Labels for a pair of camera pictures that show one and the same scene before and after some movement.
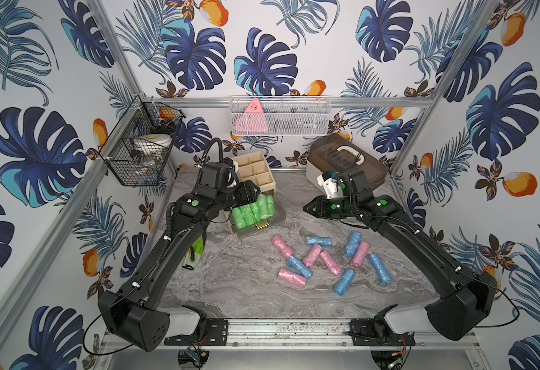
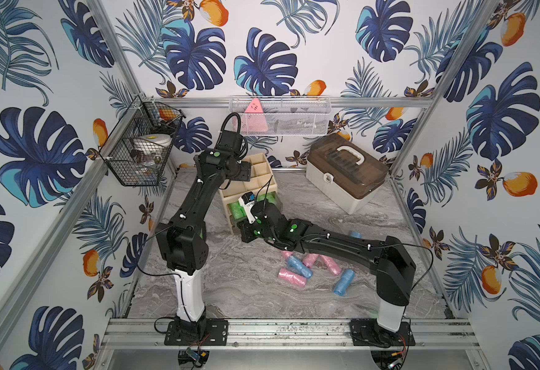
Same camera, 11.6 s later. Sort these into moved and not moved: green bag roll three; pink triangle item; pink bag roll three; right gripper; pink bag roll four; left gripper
Moved: left gripper; right gripper
Not moved: green bag roll three; pink triangle item; pink bag roll four; pink bag roll three
